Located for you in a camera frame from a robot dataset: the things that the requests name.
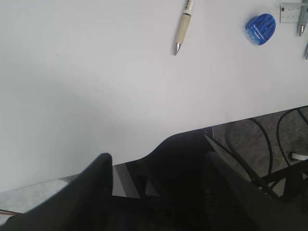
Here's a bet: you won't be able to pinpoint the transparent plastic ruler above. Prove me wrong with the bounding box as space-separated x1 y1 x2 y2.
280 2 302 23

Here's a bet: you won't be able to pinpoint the white pen blue clip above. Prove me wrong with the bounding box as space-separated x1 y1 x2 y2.
297 0 308 36

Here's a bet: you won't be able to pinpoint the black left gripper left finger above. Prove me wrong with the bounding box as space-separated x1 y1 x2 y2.
4 154 113 231

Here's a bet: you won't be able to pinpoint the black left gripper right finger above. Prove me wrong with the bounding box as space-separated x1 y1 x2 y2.
203 153 308 231

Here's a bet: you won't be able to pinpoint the black cables on floor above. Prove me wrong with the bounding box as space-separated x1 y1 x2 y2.
202 107 308 200

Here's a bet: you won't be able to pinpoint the clear pen grey grip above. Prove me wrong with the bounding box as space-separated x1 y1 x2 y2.
304 45 308 60

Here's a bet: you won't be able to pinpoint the blue pencil sharpener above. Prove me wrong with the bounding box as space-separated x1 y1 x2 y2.
244 13 276 46

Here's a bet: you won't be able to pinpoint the white pen beige grip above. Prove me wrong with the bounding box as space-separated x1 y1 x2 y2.
173 0 195 55

